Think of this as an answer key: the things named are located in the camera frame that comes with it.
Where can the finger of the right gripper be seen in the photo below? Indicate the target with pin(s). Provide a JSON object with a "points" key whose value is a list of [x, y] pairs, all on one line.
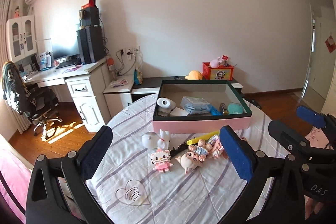
{"points": [[299, 146], [310, 116]]}

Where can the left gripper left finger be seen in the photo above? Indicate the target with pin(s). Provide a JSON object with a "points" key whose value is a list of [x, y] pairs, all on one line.
{"points": [[45, 200]]}

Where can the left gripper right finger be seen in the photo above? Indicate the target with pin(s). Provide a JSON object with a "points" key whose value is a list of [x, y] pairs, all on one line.
{"points": [[285, 202]]}

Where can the teal oval clear case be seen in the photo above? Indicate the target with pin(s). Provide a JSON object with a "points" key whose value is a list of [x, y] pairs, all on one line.
{"points": [[235, 108]]}

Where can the pink block toy figure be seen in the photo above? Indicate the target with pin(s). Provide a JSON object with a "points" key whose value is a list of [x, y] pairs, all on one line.
{"points": [[217, 149]]}

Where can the baby doll figurine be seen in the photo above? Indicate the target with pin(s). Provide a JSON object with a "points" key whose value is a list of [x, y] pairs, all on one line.
{"points": [[194, 156]]}

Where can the yellow highlighter marker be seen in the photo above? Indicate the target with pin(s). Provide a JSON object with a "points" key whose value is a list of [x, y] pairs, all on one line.
{"points": [[204, 137]]}

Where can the hello kitty block figure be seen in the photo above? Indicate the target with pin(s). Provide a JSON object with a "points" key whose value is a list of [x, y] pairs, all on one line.
{"points": [[161, 159]]}

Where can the clear floss pick box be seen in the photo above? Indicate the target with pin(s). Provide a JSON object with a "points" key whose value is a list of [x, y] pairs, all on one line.
{"points": [[195, 105]]}

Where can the black hair clip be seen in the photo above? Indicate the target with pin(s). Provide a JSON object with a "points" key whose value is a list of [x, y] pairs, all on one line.
{"points": [[175, 151]]}

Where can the white camera plug device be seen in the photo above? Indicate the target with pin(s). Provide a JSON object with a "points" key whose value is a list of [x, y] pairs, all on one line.
{"points": [[165, 106]]}

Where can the pink bedding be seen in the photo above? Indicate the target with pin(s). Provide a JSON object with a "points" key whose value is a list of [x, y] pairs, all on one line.
{"points": [[15, 179]]}

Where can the black bathroom scale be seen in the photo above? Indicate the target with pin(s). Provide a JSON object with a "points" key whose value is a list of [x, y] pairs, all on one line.
{"points": [[254, 102]]}

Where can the striped white quilt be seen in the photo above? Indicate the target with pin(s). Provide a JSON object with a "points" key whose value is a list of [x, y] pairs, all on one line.
{"points": [[130, 190]]}

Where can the black office chair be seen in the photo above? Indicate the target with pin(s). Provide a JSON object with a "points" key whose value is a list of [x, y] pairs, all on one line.
{"points": [[38, 105]]}

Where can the pink storage box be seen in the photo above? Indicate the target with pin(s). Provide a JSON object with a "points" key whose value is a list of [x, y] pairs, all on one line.
{"points": [[203, 123]]}

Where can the red cartoon storage crate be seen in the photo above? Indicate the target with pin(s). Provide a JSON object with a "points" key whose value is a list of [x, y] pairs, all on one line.
{"points": [[219, 73]]}

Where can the pink pig plush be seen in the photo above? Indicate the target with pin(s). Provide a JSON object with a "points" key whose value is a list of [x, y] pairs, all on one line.
{"points": [[215, 63]]}

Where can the white computer desk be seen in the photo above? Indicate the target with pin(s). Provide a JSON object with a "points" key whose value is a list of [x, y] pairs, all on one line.
{"points": [[85, 85]]}

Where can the white side cabinet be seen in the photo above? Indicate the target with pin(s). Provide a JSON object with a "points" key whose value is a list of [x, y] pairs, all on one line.
{"points": [[118, 94]]}

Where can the orange octopus plush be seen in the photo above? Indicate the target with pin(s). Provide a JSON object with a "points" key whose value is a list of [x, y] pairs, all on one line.
{"points": [[194, 75]]}

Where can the snack bag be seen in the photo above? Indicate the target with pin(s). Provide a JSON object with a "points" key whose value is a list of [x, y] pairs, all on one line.
{"points": [[138, 79]]}

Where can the computer monitor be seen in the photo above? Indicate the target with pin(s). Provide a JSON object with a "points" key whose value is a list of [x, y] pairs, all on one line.
{"points": [[64, 46]]}

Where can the black computer tower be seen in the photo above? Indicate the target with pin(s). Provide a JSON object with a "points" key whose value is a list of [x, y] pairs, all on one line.
{"points": [[90, 44]]}

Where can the white glass door cabinet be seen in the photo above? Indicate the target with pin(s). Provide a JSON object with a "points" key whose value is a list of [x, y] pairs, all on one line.
{"points": [[20, 37]]}

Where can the black speaker box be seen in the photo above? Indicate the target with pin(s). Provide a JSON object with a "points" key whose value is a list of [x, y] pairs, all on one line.
{"points": [[89, 17]]}

